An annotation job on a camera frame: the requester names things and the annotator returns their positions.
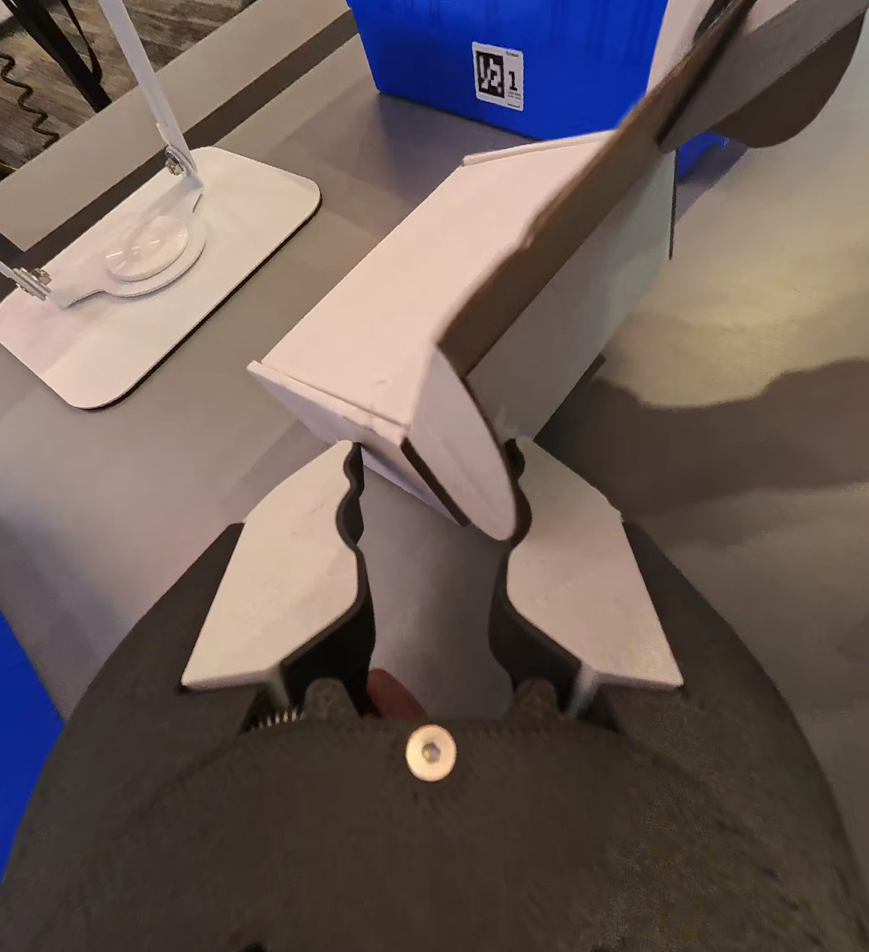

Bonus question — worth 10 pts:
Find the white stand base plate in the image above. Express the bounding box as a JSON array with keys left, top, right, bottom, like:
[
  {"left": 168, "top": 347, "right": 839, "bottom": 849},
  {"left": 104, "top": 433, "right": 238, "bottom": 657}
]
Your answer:
[{"left": 0, "top": 146, "right": 321, "bottom": 410}]

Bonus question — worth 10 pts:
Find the white cardboard box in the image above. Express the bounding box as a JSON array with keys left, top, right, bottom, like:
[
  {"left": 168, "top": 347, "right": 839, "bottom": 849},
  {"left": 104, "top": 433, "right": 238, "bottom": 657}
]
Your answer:
[{"left": 247, "top": 0, "right": 751, "bottom": 542}]

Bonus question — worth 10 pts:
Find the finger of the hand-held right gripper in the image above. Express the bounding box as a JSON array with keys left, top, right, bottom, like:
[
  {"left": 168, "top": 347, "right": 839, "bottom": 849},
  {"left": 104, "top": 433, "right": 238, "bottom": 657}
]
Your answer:
[{"left": 656, "top": 0, "right": 869, "bottom": 150}]

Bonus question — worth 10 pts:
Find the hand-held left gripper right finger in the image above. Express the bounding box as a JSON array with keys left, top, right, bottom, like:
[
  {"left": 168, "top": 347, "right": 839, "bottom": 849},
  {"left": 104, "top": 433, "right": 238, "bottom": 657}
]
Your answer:
[{"left": 488, "top": 437, "right": 686, "bottom": 716}]

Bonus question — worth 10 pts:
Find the black coiled cable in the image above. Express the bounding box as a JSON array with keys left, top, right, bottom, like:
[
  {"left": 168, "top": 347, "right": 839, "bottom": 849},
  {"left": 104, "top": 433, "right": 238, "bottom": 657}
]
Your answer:
[{"left": 0, "top": 45, "right": 62, "bottom": 150}]

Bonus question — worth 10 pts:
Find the person's left hand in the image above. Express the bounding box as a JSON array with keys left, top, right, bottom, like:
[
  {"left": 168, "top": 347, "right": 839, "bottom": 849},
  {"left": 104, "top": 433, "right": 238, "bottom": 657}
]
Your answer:
[{"left": 367, "top": 668, "right": 424, "bottom": 719}]

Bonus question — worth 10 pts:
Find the clear acrylic bracket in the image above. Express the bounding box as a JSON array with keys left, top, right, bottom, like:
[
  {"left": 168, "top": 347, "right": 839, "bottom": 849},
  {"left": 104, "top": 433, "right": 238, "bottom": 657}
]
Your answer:
[{"left": 51, "top": 167, "right": 208, "bottom": 309}]

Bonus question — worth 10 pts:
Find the black floor stand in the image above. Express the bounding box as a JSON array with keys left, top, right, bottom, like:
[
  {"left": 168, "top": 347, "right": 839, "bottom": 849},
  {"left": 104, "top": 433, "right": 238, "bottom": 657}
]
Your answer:
[{"left": 0, "top": 0, "right": 112, "bottom": 113}]

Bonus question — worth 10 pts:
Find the blue plastic bin with tag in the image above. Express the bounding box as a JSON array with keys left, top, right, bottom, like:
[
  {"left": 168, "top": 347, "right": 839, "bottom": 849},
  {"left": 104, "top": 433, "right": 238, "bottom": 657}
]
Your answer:
[{"left": 347, "top": 0, "right": 748, "bottom": 179}]

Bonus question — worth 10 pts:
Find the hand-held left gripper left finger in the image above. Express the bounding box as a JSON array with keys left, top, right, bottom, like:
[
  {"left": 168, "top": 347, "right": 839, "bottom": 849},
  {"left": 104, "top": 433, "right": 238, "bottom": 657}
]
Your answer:
[{"left": 180, "top": 439, "right": 376, "bottom": 711}]

